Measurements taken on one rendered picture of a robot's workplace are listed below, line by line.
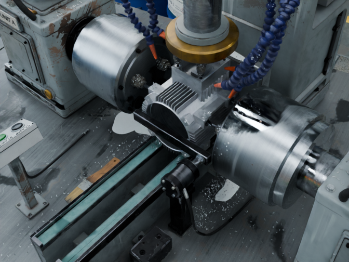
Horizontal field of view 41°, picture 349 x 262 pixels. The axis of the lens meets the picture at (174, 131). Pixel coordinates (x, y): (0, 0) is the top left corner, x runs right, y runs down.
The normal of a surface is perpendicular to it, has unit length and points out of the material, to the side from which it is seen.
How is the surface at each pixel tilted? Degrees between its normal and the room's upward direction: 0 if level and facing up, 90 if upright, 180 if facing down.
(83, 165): 0
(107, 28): 13
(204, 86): 90
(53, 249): 90
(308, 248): 89
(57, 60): 90
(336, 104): 0
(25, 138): 69
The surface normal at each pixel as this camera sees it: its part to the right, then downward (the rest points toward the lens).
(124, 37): -0.18, -0.55
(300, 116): 0.04, -0.74
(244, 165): -0.64, 0.33
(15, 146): 0.69, 0.19
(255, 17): -0.66, 0.55
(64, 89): 0.75, 0.47
